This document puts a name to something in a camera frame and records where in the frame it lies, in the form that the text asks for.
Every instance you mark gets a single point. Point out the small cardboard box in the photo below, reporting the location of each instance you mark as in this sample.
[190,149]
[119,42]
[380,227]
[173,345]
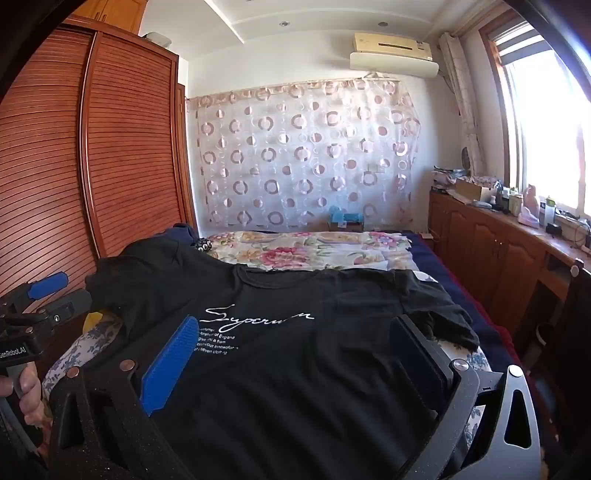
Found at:
[351,227]

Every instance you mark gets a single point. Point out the sheer circle-patterned curtain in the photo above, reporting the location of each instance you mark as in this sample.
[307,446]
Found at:
[300,152]

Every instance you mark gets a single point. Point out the white storage box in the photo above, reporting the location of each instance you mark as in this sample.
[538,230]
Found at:
[157,39]

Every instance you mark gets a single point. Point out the person's left hand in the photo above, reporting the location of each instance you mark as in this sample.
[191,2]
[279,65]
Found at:
[31,392]

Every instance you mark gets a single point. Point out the navy folded garment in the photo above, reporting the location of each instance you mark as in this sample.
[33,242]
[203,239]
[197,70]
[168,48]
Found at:
[184,235]

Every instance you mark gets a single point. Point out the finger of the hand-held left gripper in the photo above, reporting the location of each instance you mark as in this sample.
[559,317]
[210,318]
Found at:
[69,305]
[46,284]

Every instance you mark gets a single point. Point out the open cardboard box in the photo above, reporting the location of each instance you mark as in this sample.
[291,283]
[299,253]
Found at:
[472,189]

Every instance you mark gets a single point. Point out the pile of folded cloths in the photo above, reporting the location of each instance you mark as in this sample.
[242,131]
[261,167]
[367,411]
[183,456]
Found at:
[448,177]

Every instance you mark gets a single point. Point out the white window curtain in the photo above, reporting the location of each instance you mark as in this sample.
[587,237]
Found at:
[464,106]

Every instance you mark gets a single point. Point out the pink floral quilt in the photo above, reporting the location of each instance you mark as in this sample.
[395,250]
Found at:
[295,249]

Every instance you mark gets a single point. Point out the wooden sideboard cabinet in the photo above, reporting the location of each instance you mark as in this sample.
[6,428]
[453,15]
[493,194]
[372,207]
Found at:
[485,244]

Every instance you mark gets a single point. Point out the pink figurine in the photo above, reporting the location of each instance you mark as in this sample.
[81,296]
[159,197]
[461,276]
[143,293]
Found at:
[530,207]

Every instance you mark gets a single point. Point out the black printed t-shirt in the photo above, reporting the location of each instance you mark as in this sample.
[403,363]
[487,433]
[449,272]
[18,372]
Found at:
[300,369]

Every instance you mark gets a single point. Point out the cream air conditioner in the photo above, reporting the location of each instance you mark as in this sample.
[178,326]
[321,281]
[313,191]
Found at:
[392,45]

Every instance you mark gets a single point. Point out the small black device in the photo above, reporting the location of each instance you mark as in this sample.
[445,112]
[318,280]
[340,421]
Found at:
[553,229]

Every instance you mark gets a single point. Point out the light blue plush toy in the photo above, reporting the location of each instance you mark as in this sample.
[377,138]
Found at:
[344,215]

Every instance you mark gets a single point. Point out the blue floral white bedsheet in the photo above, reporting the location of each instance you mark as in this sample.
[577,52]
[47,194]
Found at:
[60,364]

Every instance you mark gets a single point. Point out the wooden framed window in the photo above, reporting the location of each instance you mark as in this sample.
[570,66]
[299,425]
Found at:
[545,138]

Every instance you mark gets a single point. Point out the wooden slatted wardrobe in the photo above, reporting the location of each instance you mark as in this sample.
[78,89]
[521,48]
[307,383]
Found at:
[129,138]

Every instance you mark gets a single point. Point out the black trash bin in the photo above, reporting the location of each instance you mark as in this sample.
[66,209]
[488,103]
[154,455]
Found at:
[548,344]

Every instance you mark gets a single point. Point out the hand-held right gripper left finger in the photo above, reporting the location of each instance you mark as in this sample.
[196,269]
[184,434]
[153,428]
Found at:
[168,364]

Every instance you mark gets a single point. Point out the navy blanket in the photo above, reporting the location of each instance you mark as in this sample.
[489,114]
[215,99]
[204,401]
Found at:
[443,272]

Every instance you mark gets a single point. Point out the wooden overhead cabinet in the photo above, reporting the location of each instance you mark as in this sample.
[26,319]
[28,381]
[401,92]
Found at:
[115,14]

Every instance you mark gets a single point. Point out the small round fan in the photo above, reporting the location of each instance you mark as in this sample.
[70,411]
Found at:
[466,158]

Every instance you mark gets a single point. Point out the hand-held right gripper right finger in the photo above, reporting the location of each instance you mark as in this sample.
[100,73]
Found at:
[415,360]

